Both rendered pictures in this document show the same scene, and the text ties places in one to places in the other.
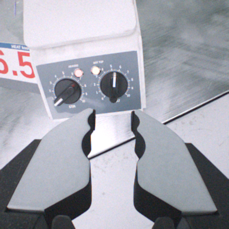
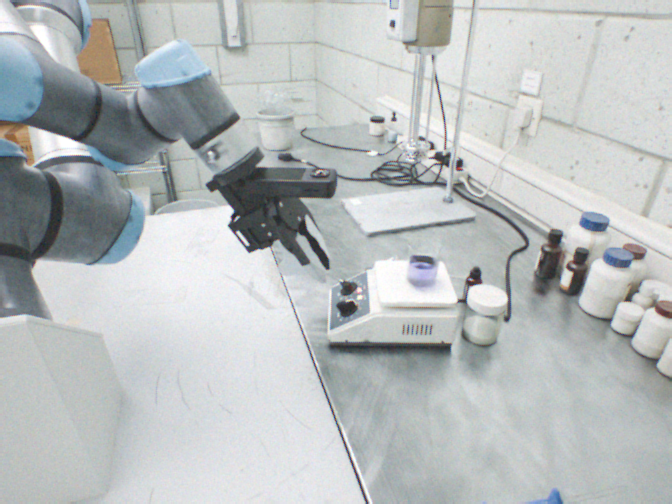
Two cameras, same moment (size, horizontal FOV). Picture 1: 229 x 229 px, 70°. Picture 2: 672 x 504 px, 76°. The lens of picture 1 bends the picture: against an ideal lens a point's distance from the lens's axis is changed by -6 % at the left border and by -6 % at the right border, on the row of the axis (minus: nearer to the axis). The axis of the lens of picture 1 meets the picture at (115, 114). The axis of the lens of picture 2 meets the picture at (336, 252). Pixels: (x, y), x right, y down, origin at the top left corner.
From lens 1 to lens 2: 59 cm
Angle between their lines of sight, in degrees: 56
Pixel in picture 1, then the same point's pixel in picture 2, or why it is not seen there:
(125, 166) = (283, 332)
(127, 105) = (334, 322)
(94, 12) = (394, 286)
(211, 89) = (340, 399)
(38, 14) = (396, 266)
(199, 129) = (301, 384)
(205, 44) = (390, 402)
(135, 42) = (376, 311)
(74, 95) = (345, 291)
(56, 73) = (361, 281)
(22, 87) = not seen: hidden behind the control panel
